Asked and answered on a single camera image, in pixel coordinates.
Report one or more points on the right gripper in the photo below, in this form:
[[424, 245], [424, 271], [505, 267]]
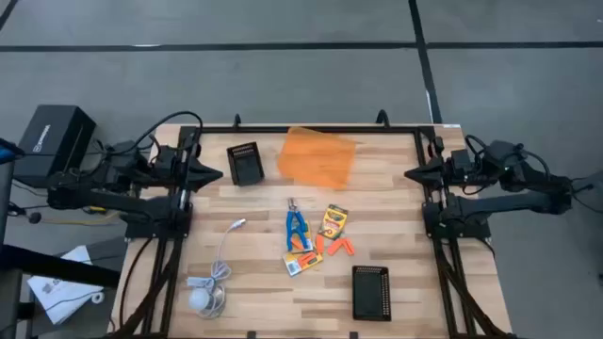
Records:
[[445, 172]]

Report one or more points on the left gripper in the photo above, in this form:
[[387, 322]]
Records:
[[195, 172]]

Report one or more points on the orange rubber eraser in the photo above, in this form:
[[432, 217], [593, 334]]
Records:
[[307, 259], [297, 244], [334, 247], [320, 244], [348, 246]]

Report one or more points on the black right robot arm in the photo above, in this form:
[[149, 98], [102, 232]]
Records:
[[509, 202]]

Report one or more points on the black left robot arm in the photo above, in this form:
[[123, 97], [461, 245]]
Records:
[[118, 200]]

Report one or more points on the black slotted plastic basket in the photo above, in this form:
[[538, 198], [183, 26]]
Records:
[[245, 165], [371, 294]]

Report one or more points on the black table hook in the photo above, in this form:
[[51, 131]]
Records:
[[237, 121], [382, 117]]

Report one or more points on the orange translucent plastic bin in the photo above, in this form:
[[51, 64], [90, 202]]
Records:
[[315, 157]]

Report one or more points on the white bulb lamp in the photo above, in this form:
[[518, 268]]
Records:
[[199, 299]]

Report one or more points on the black cardboard box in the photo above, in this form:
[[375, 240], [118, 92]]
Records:
[[52, 146]]

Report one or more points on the white tape roll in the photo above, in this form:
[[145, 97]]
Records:
[[98, 298]]

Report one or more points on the black round plug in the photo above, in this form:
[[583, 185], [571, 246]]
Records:
[[34, 217]]

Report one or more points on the black metal stand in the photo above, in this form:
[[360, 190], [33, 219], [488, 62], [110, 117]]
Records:
[[47, 266]]

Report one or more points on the white paper sheets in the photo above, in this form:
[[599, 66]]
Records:
[[61, 292]]

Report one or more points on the blue-topped black device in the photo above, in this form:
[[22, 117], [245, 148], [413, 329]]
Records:
[[9, 151]]

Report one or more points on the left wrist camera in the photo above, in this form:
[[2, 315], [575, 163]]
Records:
[[166, 155]]

